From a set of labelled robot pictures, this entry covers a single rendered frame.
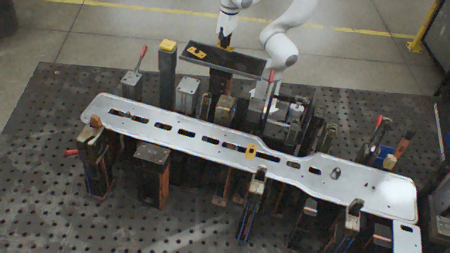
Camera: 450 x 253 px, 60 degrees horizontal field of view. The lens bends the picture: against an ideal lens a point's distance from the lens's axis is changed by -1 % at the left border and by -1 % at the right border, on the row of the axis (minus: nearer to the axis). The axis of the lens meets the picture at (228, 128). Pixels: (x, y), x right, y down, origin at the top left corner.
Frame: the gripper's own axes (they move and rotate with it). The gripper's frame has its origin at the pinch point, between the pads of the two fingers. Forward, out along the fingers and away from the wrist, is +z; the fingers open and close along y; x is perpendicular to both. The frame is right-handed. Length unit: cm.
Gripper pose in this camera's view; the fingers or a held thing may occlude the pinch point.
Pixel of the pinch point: (225, 41)
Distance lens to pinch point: 172.4
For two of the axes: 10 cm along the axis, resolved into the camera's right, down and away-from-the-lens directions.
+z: -1.2, 6.9, 7.2
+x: 8.6, 4.4, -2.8
